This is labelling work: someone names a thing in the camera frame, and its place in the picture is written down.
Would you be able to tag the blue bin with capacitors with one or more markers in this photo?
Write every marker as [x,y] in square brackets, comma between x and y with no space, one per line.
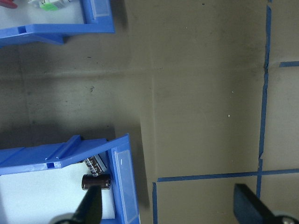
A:
[121,186]

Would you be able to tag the pile of push-button switches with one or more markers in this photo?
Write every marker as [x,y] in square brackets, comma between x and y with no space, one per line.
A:
[46,17]

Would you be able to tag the white foam liner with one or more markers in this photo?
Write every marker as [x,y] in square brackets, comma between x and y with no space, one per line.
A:
[42,193]

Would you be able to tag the blue bin with push buttons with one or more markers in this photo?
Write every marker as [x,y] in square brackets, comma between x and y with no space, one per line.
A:
[70,30]

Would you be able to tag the white green switch block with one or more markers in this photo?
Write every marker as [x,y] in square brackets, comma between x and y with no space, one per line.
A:
[50,4]

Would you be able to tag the dark capacitor with white print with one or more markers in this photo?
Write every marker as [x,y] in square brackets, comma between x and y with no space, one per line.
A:
[95,164]

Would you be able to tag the dark brown cylindrical capacitor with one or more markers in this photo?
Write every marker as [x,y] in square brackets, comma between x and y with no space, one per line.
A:
[95,180]

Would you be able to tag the red mushroom push button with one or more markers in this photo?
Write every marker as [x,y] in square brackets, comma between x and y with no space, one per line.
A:
[8,3]

